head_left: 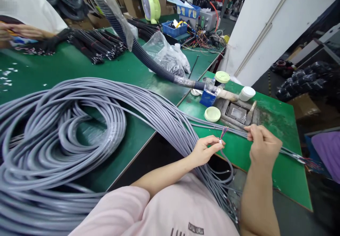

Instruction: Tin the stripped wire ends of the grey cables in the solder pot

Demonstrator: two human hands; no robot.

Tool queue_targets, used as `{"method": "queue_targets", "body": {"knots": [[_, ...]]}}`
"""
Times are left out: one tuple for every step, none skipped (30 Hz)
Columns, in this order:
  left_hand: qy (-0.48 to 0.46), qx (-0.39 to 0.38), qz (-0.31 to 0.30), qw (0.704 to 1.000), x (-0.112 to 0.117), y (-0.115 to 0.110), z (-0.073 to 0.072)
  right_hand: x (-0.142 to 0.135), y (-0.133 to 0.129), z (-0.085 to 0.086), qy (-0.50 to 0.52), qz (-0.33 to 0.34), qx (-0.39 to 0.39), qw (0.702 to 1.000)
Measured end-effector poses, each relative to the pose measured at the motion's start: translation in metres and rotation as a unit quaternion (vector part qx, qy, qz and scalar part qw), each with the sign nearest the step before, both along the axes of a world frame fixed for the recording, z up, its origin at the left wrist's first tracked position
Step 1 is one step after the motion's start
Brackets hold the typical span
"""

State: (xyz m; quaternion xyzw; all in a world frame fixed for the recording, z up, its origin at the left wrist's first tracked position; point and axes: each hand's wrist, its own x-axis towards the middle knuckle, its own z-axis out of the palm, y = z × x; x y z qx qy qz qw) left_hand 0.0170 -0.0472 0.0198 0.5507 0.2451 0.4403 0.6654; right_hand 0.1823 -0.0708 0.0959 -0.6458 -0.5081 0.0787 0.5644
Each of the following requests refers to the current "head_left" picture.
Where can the person's left index finger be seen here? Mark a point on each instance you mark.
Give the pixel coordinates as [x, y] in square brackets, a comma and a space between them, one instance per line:
[213, 139]

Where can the clear plastic sheet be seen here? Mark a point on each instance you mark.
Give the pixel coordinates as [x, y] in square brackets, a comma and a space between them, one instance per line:
[117, 7]

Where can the person's right hand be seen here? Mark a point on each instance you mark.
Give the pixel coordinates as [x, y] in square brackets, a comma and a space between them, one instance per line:
[265, 147]

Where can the person's body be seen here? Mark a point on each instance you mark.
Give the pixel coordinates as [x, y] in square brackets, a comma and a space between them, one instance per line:
[159, 209]

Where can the grey metal machine box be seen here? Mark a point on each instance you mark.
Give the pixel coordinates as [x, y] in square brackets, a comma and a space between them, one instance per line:
[208, 19]

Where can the person's right fingers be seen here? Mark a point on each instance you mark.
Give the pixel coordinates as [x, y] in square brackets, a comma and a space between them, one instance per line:
[259, 130]

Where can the person's left hand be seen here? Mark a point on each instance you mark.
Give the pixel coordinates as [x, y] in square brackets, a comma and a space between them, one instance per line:
[203, 151]

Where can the blue block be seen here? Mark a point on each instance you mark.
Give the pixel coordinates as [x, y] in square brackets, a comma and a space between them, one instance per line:
[208, 98]

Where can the bunch of stripped grey leads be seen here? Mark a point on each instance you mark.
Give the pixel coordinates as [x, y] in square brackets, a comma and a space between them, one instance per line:
[212, 124]

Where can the white jar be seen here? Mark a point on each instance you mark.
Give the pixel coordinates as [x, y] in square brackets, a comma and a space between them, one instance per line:
[247, 93]

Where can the stack of cardboard boxes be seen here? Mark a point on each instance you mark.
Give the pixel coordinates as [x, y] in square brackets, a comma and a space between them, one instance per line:
[132, 5]

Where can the white wall conduit pipes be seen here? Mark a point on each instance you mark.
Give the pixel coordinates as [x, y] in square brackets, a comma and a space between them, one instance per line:
[265, 29]

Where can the pile of black bags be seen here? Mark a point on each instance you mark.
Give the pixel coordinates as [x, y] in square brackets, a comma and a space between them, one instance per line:
[308, 80]

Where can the blue plastic bin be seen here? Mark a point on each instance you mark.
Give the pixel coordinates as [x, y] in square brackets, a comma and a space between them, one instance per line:
[174, 29]

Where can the pale green jar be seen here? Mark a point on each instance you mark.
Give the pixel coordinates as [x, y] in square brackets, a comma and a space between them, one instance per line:
[212, 114]

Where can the brown cardboard box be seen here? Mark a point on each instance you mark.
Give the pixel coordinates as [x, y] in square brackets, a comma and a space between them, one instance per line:
[304, 106]

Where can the light green fan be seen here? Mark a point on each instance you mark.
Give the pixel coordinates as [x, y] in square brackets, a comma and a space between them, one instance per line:
[150, 2]

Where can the clear bag of small parts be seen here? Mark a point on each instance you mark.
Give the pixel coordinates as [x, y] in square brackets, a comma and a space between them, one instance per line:
[170, 58]

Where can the blue crate with papers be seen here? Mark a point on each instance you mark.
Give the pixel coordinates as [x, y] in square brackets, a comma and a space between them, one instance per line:
[187, 9]

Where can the person's right thumb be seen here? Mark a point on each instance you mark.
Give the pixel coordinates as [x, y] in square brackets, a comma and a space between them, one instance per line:
[249, 133]

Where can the person's left thumb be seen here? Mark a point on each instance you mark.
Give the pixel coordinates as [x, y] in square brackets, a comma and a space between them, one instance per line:
[213, 146]

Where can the purple cloth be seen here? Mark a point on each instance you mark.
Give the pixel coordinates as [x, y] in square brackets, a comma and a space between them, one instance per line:
[328, 153]

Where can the beige pipe nozzle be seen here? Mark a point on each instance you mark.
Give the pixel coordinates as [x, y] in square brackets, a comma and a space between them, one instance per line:
[229, 95]

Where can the scattered small white pieces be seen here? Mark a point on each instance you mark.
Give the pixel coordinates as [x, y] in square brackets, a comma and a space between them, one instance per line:
[6, 72]

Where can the small white bottle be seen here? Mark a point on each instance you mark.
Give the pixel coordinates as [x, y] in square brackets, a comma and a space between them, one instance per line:
[177, 47]

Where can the metal solder pot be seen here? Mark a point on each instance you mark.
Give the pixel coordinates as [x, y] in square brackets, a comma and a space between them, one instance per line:
[236, 112]

